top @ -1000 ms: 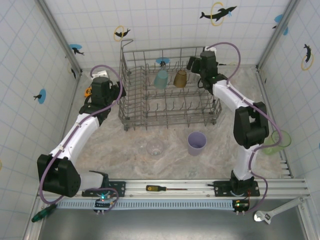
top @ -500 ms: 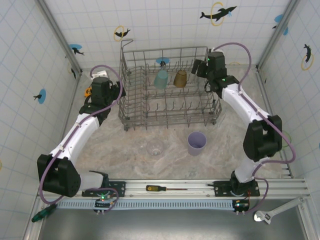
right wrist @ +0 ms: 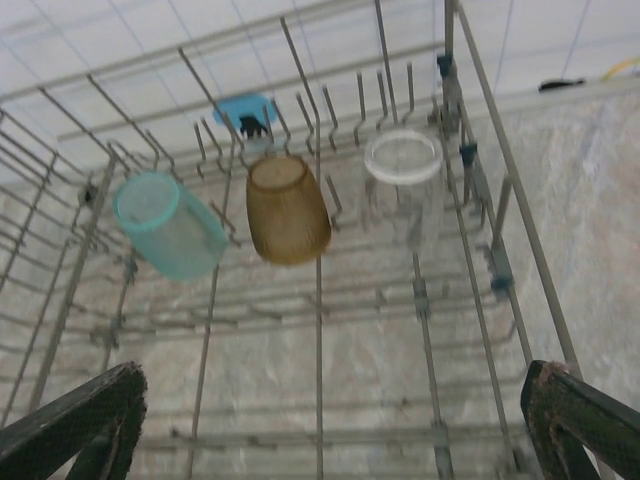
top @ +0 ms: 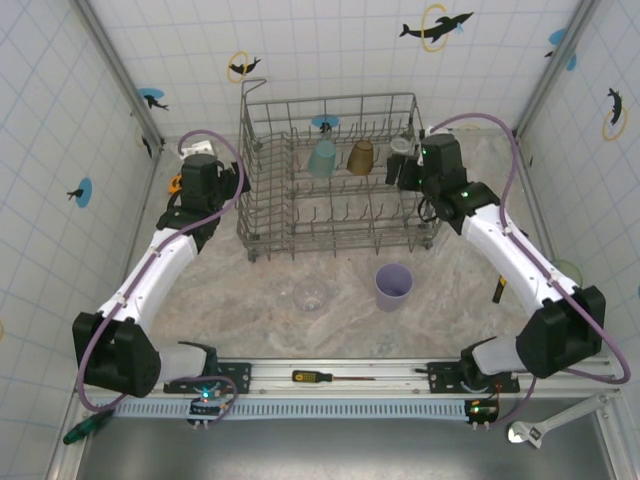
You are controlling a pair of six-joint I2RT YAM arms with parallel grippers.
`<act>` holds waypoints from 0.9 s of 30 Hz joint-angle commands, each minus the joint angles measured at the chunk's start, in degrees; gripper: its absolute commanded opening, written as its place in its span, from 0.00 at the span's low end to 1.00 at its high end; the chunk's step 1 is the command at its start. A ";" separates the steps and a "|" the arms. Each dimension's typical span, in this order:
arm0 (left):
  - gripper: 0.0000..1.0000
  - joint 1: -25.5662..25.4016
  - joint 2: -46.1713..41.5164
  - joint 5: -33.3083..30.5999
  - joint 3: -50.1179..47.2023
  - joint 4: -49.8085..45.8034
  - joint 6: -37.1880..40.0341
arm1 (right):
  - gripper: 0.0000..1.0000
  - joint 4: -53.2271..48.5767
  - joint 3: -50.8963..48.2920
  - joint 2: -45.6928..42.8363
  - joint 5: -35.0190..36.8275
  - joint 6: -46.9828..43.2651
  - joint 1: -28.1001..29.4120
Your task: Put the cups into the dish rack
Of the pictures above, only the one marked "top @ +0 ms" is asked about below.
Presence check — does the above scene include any amber textured plastic cup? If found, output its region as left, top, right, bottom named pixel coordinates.
left=346, top=139, right=376, bottom=176

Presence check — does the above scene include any teal plastic cup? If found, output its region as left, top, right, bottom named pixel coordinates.
left=306, top=138, right=337, bottom=179

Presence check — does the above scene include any lilac plastic cup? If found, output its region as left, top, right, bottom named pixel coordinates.
left=374, top=263, right=415, bottom=313

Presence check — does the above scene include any clear round plastic cup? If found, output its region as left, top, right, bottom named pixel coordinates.
left=292, top=278, right=330, bottom=314

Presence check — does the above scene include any green translucent plastic cup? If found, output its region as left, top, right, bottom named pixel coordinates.
left=552, top=258, right=585, bottom=287

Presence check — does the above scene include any blue plastic cup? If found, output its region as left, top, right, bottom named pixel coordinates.
left=310, top=113, right=342, bottom=135

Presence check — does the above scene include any blue circle shark sticker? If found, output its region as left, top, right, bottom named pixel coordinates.
left=137, top=87, right=170, bottom=112

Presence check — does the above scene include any blue circle fish sticker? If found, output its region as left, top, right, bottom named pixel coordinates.
left=66, top=177, right=95, bottom=209

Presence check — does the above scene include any yellow black screwdriver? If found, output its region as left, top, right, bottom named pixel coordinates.
left=291, top=369, right=377, bottom=385

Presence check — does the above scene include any steel adjustable wrench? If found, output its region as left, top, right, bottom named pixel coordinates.
left=506, top=393, right=612, bottom=450

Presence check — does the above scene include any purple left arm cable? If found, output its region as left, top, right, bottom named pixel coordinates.
left=74, top=128, right=249, bottom=426

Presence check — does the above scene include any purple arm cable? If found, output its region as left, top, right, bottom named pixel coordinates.
left=424, top=112, right=632, bottom=430
left=74, top=128, right=249, bottom=426

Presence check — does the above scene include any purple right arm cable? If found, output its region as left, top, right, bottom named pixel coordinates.
left=424, top=112, right=632, bottom=430

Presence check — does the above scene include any grey wire dish rack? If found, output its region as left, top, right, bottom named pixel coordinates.
left=234, top=78, right=444, bottom=264

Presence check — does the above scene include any small dolphin ring sticker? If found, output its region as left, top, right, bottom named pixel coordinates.
left=227, top=49, right=263, bottom=84

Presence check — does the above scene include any aluminium side rail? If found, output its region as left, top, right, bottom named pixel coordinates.
left=512, top=132, right=589, bottom=357

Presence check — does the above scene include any large dolphin ring sticker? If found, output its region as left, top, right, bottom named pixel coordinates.
left=398, top=3, right=475, bottom=54

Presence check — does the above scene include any aluminium corner post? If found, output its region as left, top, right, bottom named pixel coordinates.
left=74, top=0, right=166, bottom=151
left=512, top=0, right=601, bottom=139

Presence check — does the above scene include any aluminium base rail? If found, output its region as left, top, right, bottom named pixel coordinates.
left=74, top=355, right=621, bottom=401

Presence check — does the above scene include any white slotted cable duct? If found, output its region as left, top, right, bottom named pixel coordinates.
left=94, top=399, right=471, bottom=421

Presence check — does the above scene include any green handled screwdriver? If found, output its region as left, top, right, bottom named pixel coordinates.
left=62, top=405, right=115, bottom=445

